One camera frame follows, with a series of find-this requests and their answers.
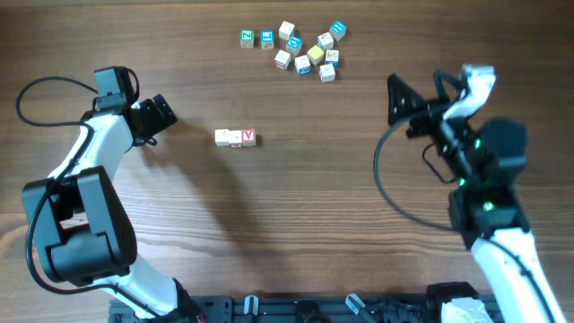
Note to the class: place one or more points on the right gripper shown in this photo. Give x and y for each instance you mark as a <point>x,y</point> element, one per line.
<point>428,110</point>

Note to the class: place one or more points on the plain beige wooden block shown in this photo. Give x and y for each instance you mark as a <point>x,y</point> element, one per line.
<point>221,137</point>

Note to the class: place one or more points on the red bottom wooden block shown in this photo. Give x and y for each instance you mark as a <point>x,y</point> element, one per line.
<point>235,138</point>

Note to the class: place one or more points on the red V letter block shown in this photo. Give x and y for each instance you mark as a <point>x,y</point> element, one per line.
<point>249,137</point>

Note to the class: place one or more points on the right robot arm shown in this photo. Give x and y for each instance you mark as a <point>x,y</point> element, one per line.
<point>485,208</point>

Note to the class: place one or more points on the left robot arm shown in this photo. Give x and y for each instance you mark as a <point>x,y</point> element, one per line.
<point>80,238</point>

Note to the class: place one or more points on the blue picture wooden block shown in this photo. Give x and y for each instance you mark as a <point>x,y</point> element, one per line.
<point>332,57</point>

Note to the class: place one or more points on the white bird picture block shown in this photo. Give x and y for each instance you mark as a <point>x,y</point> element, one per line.
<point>327,73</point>

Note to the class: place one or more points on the blue top corner block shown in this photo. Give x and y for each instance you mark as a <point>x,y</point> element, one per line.
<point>338,30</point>

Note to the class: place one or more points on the blue edged picture block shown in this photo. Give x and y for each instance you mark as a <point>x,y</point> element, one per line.
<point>325,41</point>

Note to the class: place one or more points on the yellow top wooden block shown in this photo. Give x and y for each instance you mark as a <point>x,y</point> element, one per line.
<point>315,55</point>

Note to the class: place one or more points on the blue sided wooden block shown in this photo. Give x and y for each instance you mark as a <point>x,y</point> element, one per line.
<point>302,65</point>

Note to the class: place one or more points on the green N letter block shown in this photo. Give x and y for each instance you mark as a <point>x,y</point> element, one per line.
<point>247,38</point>

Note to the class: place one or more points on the blue D letter block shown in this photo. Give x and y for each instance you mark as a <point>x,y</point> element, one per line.
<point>294,45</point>

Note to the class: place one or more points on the blue L letter block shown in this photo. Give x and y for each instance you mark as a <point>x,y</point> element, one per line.
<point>267,39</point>

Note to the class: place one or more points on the red edged wooden block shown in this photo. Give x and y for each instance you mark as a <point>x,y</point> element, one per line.
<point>282,59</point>

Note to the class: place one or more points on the plain top wooden block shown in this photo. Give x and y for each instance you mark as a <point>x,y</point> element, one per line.
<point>286,30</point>

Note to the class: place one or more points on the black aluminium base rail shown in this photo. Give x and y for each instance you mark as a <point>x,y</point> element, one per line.
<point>393,308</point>

